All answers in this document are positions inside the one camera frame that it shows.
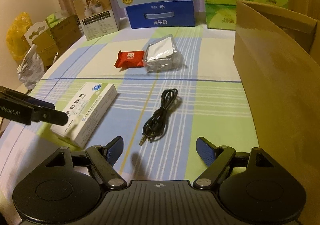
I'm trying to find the white green pill box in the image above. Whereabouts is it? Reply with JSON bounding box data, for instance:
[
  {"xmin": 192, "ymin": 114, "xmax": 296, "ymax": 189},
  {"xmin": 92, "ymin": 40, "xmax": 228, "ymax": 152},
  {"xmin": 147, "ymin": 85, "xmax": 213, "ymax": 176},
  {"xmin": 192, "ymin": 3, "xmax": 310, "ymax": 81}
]
[{"xmin": 50, "ymin": 82, "xmax": 118, "ymax": 149}]

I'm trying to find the black audio cable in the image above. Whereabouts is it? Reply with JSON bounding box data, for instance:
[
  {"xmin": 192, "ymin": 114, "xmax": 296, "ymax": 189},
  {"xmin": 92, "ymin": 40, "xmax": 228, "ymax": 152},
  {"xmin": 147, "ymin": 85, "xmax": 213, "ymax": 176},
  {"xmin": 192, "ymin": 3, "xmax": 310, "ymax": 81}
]
[{"xmin": 139, "ymin": 88, "xmax": 183, "ymax": 147}]

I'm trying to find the crumpled white plastic bag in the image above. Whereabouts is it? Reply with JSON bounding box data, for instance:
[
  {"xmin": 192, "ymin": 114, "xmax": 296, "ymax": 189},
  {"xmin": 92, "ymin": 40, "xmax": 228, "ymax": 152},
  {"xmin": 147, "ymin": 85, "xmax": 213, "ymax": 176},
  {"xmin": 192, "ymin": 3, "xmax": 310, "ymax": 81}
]
[{"xmin": 17, "ymin": 44, "xmax": 46, "ymax": 90}]

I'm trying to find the yellow plastic bag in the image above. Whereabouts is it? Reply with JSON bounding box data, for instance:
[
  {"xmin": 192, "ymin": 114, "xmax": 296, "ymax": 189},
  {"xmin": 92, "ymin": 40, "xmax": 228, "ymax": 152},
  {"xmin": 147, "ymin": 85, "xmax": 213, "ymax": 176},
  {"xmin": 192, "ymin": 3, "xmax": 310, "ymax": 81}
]
[{"xmin": 6, "ymin": 12, "xmax": 33, "ymax": 63}]

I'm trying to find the brown cardboard boxes stack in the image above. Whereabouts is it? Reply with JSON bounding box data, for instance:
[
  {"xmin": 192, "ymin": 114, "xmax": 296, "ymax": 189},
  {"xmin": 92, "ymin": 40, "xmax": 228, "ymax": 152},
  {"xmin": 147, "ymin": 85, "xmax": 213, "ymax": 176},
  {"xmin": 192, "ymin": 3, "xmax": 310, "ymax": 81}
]
[{"xmin": 24, "ymin": 15, "xmax": 82, "ymax": 67}]

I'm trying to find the checked tablecloth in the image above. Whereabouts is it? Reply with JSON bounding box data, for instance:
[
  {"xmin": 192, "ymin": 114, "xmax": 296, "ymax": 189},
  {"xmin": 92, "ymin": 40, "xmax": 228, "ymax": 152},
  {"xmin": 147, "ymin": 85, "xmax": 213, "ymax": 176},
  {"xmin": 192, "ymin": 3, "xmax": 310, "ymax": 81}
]
[{"xmin": 0, "ymin": 25, "xmax": 261, "ymax": 186}]

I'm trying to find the red snack packet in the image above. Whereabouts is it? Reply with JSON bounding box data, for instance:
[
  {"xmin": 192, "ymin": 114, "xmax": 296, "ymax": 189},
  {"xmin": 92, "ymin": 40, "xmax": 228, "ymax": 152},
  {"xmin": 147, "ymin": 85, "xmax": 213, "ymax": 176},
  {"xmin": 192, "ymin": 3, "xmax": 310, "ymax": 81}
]
[{"xmin": 114, "ymin": 50, "xmax": 145, "ymax": 68}]

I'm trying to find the white product box with photo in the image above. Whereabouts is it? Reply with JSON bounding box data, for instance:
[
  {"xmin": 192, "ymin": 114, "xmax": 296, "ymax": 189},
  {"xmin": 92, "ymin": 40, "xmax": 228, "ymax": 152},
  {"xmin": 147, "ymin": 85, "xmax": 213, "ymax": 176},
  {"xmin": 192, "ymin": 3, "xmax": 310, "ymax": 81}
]
[{"xmin": 73, "ymin": 0, "xmax": 120, "ymax": 41}]

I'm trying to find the silver foil packet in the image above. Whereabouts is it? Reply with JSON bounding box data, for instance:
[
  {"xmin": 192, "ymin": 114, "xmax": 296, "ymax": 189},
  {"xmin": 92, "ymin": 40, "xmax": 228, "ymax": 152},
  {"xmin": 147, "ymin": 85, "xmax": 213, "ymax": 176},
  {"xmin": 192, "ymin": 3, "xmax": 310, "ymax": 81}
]
[{"xmin": 143, "ymin": 34, "xmax": 184, "ymax": 73}]

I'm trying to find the large brown cardboard box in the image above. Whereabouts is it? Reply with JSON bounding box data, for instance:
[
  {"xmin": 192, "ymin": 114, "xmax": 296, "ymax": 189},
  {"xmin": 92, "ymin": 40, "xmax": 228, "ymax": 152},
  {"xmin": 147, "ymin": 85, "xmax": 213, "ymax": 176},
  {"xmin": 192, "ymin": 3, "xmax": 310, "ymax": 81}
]
[{"xmin": 233, "ymin": 1, "xmax": 319, "ymax": 223}]

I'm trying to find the dark blue milk carton box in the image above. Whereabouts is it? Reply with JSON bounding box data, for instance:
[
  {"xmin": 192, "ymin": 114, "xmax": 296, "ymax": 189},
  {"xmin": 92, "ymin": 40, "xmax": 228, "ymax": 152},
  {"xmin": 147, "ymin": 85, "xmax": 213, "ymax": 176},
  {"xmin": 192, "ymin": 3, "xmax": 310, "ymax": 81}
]
[{"xmin": 126, "ymin": 0, "xmax": 195, "ymax": 29}]

